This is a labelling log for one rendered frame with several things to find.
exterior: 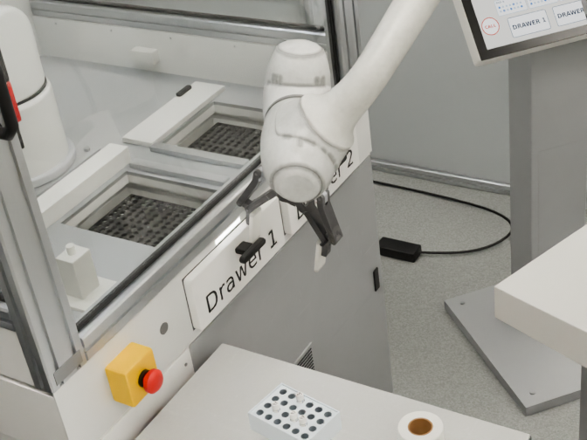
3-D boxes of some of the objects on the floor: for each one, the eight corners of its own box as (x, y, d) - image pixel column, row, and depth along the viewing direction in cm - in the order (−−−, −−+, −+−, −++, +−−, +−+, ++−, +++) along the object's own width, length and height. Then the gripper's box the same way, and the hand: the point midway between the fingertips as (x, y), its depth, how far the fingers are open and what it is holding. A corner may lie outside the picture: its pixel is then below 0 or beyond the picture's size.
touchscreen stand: (678, 365, 277) (714, 4, 221) (526, 415, 268) (524, 53, 213) (579, 266, 318) (590, -59, 262) (445, 308, 309) (425, -19, 254)
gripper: (369, 170, 171) (357, 267, 185) (241, 122, 180) (238, 218, 194) (348, 194, 166) (337, 292, 180) (217, 143, 175) (217, 240, 189)
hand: (286, 249), depth 186 cm, fingers open, 13 cm apart
